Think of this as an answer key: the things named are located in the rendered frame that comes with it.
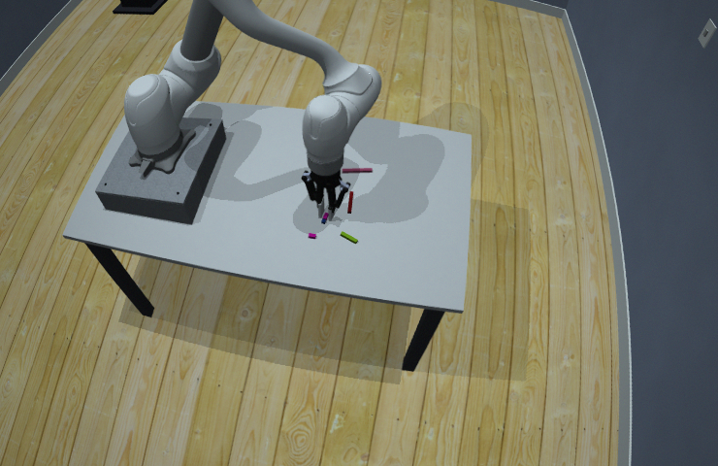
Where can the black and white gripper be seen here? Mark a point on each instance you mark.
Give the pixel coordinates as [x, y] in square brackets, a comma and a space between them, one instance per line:
[318, 196]

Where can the lime green rod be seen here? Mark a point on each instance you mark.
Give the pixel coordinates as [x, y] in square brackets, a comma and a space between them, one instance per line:
[349, 238]

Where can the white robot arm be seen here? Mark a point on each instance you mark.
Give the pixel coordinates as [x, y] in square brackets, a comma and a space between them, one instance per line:
[154, 106]

